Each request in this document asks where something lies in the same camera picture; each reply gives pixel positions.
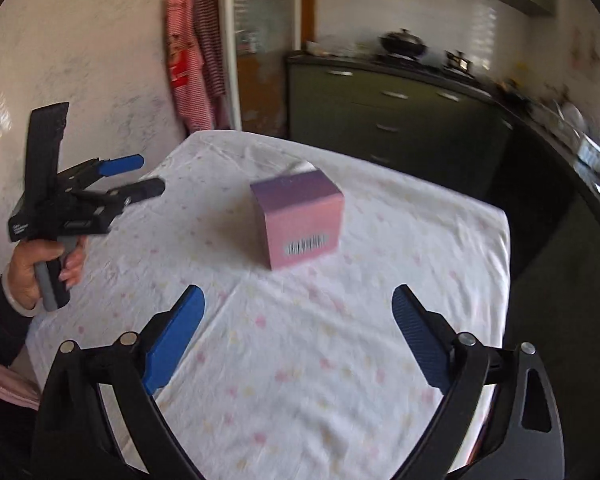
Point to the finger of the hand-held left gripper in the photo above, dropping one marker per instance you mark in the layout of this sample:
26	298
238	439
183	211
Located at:
145	189
125	162

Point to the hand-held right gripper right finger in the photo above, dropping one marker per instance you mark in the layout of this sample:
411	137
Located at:
422	340

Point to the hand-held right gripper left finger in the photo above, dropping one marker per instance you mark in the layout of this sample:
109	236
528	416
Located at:
175	345

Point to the person's left forearm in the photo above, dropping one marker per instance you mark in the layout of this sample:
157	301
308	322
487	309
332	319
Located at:
0	325

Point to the person's left hand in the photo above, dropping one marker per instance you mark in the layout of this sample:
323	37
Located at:
22	270

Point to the white dotted tablecloth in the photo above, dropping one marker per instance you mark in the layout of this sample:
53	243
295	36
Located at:
305	360

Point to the red striped apron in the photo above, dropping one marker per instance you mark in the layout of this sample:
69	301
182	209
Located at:
190	60

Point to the pink tissue box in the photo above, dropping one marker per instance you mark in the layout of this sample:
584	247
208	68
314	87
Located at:
300	220

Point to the glass panel door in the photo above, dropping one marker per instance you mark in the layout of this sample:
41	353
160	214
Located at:
265	35

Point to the dark green kitchen cabinet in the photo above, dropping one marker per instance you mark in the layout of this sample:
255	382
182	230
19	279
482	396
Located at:
405	125

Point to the pile of kitchenware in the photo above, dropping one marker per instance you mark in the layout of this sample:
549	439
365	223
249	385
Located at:
570	115

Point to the metal kettle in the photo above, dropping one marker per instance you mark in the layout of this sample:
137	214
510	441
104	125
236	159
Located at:
459	62

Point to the black wok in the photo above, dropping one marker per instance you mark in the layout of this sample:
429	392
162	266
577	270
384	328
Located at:
402	44

